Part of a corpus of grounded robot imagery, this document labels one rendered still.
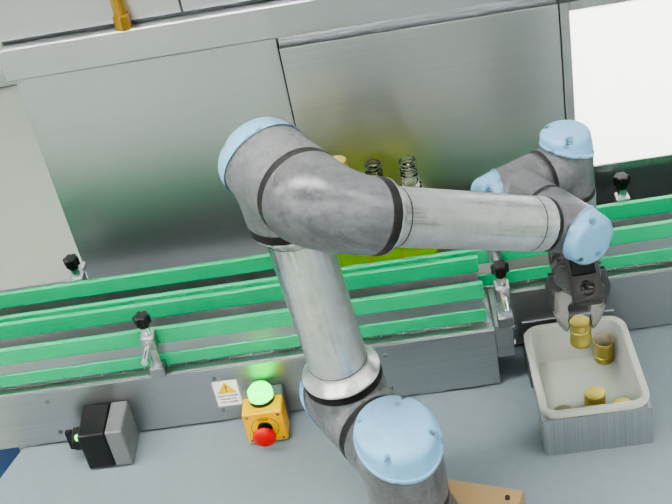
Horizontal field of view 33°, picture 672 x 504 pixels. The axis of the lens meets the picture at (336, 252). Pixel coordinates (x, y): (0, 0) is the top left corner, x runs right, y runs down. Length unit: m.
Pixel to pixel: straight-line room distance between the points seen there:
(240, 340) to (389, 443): 0.51
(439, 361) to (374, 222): 0.69
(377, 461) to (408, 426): 0.07
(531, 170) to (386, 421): 0.41
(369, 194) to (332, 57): 0.67
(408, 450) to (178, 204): 0.82
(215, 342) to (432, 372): 0.38
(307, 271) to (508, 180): 0.33
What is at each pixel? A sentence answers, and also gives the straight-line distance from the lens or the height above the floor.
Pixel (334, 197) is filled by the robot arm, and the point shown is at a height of 1.43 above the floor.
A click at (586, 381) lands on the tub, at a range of 2.00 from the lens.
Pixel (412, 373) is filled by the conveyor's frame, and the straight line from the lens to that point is 2.00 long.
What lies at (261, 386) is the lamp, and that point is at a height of 0.85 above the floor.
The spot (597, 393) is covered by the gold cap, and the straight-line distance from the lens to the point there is 1.91.
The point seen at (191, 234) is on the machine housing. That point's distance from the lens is 2.19.
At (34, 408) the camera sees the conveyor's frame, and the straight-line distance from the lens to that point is 2.11.
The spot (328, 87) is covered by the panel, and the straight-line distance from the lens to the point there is 1.99.
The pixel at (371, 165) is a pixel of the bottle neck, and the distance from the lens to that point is 1.94.
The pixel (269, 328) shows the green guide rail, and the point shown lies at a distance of 1.95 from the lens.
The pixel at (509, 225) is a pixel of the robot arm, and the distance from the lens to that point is 1.46.
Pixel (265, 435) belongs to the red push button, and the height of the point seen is 0.80.
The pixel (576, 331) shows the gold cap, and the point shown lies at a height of 0.92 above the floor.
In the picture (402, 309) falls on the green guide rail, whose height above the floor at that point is 0.93.
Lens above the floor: 2.13
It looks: 35 degrees down
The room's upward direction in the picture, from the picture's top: 12 degrees counter-clockwise
